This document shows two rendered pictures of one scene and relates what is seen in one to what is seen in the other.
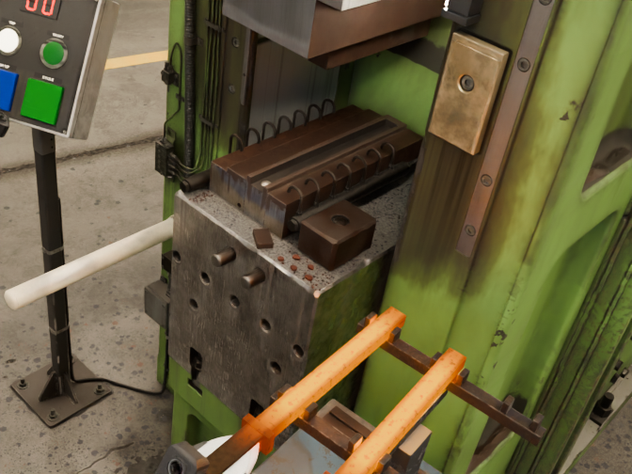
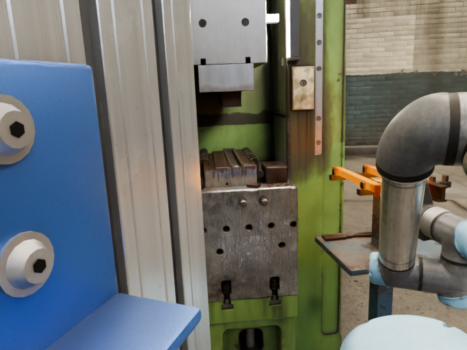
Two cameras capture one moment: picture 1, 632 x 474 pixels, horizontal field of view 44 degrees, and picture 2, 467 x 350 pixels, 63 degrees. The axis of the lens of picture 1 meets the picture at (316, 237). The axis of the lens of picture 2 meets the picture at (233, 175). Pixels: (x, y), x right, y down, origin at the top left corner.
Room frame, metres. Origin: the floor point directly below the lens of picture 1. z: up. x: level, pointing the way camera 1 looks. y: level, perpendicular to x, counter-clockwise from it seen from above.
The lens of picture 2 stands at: (0.14, 1.06, 1.27)
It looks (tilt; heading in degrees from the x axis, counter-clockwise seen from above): 12 degrees down; 319
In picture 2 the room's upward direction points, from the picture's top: 2 degrees counter-clockwise
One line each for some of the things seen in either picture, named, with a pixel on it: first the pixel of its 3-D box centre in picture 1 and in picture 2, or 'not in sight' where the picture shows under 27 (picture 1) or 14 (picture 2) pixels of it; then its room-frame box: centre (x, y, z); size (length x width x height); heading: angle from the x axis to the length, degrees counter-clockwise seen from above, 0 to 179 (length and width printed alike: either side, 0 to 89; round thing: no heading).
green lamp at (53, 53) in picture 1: (54, 53); not in sight; (1.38, 0.56, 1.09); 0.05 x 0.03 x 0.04; 53
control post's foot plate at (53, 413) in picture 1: (60, 378); not in sight; (1.48, 0.64, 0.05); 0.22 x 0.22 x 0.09; 53
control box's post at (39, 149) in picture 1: (51, 241); not in sight; (1.47, 0.63, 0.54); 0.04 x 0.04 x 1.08; 53
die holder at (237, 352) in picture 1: (324, 273); (241, 221); (1.35, -0.03, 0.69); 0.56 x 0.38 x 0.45; 143
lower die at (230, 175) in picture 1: (321, 160); (226, 164); (1.38, 0.02, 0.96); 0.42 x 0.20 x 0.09; 143
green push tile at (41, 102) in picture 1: (42, 102); not in sight; (1.33, 0.57, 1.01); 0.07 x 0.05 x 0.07; 78
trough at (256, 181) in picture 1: (333, 150); (232, 156); (1.36, 0.00, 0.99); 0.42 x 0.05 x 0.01; 143
